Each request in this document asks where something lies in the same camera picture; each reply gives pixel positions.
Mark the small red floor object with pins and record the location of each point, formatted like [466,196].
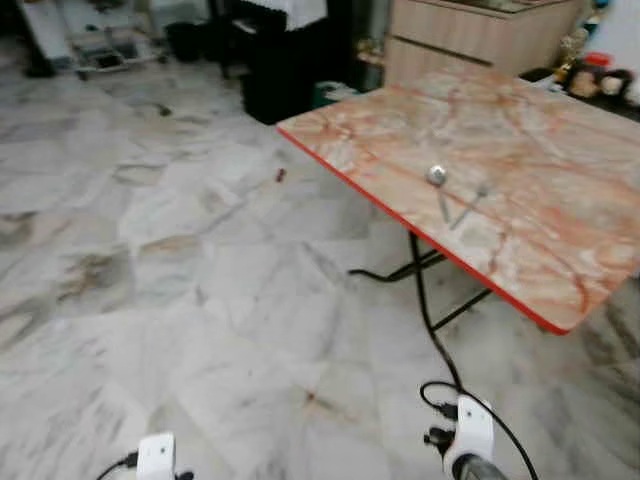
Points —
[280,175]

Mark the red lidded container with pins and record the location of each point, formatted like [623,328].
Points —
[597,60]

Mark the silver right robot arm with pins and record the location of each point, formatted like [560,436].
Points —
[480,470]

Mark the light wooden cabinet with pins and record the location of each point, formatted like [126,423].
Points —
[480,35]

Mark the black furniture with white cloth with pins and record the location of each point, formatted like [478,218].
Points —
[290,70]

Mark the silver metal spoon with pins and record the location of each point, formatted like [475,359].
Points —
[437,176]

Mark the marble pattern folding table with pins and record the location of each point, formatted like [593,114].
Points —
[520,140]

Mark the silver metal fork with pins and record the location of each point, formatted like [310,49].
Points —
[470,206]

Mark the golden figurine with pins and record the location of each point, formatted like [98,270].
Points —
[570,50]

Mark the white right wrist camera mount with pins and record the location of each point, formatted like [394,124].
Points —
[474,425]

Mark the small brown jar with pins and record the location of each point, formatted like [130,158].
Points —
[583,84]
[612,85]

